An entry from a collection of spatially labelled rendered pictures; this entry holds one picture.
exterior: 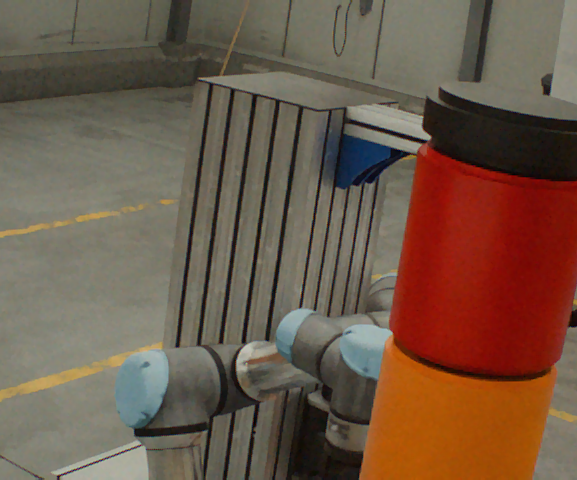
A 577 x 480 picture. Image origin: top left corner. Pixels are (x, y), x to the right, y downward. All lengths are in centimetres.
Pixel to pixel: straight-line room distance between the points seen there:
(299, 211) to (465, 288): 178
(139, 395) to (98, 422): 375
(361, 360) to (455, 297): 131
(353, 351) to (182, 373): 45
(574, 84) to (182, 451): 336
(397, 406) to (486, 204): 6
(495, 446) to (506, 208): 7
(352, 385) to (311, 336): 10
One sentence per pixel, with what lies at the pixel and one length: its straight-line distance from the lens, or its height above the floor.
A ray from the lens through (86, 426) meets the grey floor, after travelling 572.
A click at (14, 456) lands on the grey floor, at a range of 539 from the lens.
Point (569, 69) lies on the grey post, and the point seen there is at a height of 182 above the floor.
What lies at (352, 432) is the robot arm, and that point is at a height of 172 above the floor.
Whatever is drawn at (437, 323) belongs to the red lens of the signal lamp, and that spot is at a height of 228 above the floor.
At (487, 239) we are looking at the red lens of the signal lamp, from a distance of 34.
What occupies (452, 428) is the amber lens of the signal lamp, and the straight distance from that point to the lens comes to 35.
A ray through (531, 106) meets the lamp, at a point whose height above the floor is 234.
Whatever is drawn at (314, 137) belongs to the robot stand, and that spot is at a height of 198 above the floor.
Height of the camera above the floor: 239
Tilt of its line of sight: 16 degrees down
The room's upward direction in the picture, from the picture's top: 8 degrees clockwise
